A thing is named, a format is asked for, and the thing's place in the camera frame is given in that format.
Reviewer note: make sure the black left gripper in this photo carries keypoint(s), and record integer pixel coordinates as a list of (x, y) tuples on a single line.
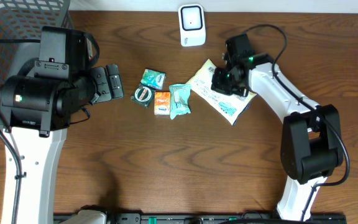
[(97, 83)]

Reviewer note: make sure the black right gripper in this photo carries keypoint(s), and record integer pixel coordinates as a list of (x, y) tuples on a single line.
[(216, 85)]

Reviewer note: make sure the white snack bag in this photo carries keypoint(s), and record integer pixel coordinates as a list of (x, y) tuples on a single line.
[(231, 107)]

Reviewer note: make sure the teal tissue pack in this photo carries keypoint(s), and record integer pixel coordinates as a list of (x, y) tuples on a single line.
[(153, 79)]

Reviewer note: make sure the teal small packet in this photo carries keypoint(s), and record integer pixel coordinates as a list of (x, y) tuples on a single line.
[(180, 94)]

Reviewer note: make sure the orange small box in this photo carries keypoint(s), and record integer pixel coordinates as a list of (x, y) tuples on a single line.
[(162, 103)]

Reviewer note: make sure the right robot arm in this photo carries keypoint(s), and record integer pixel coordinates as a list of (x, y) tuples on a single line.
[(310, 149)]

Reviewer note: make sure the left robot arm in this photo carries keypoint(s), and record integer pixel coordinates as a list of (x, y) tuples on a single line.
[(37, 106)]

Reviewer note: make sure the white barcode scanner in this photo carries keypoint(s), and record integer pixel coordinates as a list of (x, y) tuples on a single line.
[(192, 25)]

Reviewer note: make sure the grey plastic mesh basket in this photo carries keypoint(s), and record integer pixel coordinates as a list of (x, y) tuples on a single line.
[(21, 24)]

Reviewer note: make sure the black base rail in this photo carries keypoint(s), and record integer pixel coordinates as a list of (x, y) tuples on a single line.
[(136, 218)]

